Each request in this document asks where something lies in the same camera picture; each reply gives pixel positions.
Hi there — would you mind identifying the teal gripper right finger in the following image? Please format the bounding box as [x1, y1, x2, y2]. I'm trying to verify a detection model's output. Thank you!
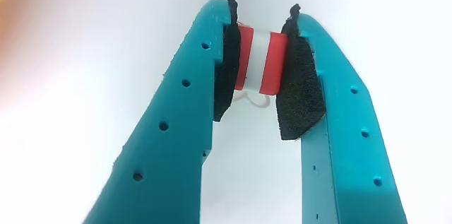
[275, 3, 409, 224]

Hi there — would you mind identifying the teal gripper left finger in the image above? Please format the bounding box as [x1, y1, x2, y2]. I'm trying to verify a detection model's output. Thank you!
[83, 0, 243, 224]

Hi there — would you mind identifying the red and white cube piece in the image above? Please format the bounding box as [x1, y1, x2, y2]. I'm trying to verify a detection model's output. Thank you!
[232, 21, 290, 109]

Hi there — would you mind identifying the yellow honeycomb basket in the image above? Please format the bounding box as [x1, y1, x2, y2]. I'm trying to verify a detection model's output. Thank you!
[0, 0, 36, 73]

